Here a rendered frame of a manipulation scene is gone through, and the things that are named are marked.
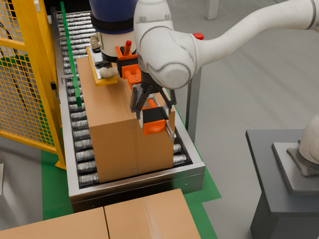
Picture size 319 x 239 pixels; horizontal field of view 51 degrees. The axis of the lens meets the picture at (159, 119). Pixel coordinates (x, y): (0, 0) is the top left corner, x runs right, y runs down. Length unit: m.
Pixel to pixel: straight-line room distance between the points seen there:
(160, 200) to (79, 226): 0.40
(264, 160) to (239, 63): 2.23
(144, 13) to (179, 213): 1.05
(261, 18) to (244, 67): 2.72
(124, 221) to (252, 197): 1.11
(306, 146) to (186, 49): 0.93
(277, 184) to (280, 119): 1.58
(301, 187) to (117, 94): 0.93
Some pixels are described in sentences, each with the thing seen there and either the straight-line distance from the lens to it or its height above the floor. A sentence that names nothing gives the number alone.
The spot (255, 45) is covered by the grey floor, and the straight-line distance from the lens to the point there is 4.17.
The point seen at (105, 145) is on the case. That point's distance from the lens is 1.60.
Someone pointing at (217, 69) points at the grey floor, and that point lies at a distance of 3.63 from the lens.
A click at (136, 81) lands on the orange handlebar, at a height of 1.20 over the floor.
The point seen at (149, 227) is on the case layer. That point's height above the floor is 0.54.
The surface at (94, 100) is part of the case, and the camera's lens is 1.65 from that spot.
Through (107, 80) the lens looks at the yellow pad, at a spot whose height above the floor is 1.08.
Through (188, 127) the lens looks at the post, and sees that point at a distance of 2.36.
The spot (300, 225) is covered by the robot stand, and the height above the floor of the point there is 0.44.
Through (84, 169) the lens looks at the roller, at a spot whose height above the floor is 0.53.
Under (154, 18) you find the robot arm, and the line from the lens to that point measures 0.90.
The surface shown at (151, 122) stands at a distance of 1.10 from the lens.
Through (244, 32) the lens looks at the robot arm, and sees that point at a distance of 0.94.
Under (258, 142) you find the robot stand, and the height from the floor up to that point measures 0.75.
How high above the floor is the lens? 1.95
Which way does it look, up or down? 41 degrees down
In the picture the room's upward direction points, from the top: straight up
